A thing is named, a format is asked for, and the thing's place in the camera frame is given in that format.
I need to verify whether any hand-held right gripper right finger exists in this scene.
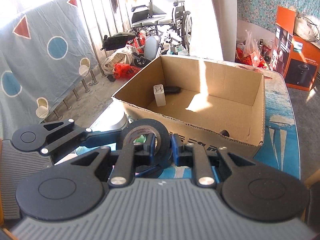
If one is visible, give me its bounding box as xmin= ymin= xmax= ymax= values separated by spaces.
xmin=171 ymin=134 xmax=257 ymax=187

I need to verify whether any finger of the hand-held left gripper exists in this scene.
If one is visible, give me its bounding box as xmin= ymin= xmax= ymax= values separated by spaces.
xmin=40 ymin=119 xmax=123 ymax=164

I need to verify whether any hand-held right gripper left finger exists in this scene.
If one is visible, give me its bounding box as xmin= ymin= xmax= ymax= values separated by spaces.
xmin=71 ymin=133 xmax=157 ymax=187

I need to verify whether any black tape roll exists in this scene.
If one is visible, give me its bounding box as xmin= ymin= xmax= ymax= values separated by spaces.
xmin=117 ymin=118 xmax=173 ymax=173

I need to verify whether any white plastic bottle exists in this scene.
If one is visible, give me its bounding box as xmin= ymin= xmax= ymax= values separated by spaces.
xmin=100 ymin=111 xmax=129 ymax=132

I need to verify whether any white charger plug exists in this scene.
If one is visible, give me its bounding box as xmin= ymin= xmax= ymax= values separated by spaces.
xmin=153 ymin=84 xmax=165 ymax=107

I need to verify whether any brown cardboard box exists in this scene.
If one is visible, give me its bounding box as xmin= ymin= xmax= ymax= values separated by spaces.
xmin=112 ymin=55 xmax=266 ymax=159

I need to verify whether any blue patterned blanket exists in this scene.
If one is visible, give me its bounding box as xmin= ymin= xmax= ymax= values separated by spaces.
xmin=0 ymin=0 xmax=99 ymax=140

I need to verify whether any red plastic bag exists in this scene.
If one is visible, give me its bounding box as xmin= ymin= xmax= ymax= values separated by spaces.
xmin=135 ymin=30 xmax=150 ymax=48
xmin=114 ymin=63 xmax=142 ymax=79

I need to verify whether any white woven bag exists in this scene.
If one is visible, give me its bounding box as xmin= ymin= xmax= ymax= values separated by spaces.
xmin=102 ymin=44 xmax=137 ymax=77

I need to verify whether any pile of red packets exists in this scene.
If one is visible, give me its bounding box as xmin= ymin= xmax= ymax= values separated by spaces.
xmin=236 ymin=44 xmax=272 ymax=69

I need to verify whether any metal railing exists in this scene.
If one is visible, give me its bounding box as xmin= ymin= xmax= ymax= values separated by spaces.
xmin=54 ymin=0 xmax=140 ymax=120

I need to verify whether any clear plastic bag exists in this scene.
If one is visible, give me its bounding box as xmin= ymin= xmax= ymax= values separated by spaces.
xmin=243 ymin=29 xmax=261 ymax=57

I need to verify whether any orange appliance box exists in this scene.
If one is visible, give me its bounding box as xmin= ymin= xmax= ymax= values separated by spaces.
xmin=270 ymin=6 xmax=320 ymax=92

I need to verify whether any white cloth bundle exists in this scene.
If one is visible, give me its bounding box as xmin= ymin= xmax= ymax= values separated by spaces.
xmin=293 ymin=11 xmax=320 ymax=43

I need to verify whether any wooden chair frame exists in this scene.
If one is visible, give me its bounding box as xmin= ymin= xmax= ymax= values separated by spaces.
xmin=299 ymin=170 xmax=320 ymax=189

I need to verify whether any floral wall cloth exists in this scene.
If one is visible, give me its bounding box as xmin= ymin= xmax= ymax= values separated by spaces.
xmin=236 ymin=0 xmax=320 ymax=34

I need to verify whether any black cable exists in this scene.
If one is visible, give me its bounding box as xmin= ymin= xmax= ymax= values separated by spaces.
xmin=299 ymin=16 xmax=320 ymax=40

